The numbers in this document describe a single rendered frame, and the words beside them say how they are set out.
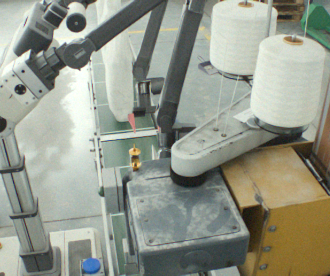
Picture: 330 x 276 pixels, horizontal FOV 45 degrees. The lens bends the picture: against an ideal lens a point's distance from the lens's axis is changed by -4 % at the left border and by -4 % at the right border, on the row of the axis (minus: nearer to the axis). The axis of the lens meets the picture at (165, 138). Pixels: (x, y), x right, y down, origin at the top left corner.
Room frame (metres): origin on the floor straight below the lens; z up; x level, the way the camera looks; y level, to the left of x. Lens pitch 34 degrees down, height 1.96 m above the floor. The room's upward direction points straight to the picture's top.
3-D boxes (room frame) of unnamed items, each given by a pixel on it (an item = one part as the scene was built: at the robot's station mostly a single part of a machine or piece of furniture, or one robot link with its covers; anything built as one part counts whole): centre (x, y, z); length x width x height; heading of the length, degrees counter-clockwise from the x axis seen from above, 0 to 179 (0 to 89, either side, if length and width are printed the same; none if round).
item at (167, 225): (0.70, -0.03, 1.21); 0.30 x 0.25 x 0.30; 11
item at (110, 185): (0.78, 0.13, 1.29); 0.08 x 0.05 x 0.09; 11
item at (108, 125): (3.52, 0.47, 0.34); 2.21 x 0.39 x 0.09; 11
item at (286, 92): (0.75, -0.25, 1.61); 0.15 x 0.14 x 0.17; 11
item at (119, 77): (2.81, 0.34, 0.74); 0.47 x 0.22 x 0.72; 9
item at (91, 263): (0.89, 0.25, 0.84); 0.06 x 0.06 x 0.02
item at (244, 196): (0.77, -0.17, 1.26); 0.22 x 0.05 x 0.16; 11
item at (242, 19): (1.00, -0.20, 1.61); 0.17 x 0.17 x 0.17
